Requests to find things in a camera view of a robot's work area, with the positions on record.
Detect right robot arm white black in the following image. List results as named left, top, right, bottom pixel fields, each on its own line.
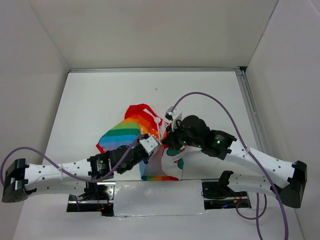
left=162, top=112, right=307, bottom=209

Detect silver foil tape panel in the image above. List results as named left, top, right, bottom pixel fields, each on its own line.
left=113, top=180, right=206, bottom=217

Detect rainbow white children's jacket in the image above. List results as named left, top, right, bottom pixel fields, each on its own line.
left=96, top=103, right=193, bottom=181

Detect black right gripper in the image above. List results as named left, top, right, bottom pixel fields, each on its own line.
left=163, top=119, right=203, bottom=151

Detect purple cable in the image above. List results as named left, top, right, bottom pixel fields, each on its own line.
left=171, top=91, right=289, bottom=240
left=0, top=134, right=143, bottom=189

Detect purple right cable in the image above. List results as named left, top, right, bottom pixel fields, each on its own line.
left=171, top=91, right=289, bottom=240

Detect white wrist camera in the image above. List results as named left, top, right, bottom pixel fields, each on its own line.
left=165, top=106, right=182, bottom=131
left=138, top=134, right=160, bottom=155

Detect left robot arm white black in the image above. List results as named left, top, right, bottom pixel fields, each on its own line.
left=1, top=143, right=159, bottom=203

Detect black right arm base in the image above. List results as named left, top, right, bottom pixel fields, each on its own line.
left=201, top=170, right=251, bottom=210

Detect aluminium frame rail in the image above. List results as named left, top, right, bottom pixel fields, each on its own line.
left=61, top=69, right=265, bottom=160

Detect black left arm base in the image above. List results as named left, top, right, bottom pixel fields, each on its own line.
left=66, top=181, right=116, bottom=217

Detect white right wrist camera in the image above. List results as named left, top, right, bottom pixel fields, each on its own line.
left=165, top=106, right=182, bottom=131

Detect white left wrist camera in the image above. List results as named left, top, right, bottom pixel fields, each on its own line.
left=138, top=134, right=160, bottom=155

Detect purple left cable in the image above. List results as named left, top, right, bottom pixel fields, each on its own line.
left=0, top=134, right=143, bottom=189

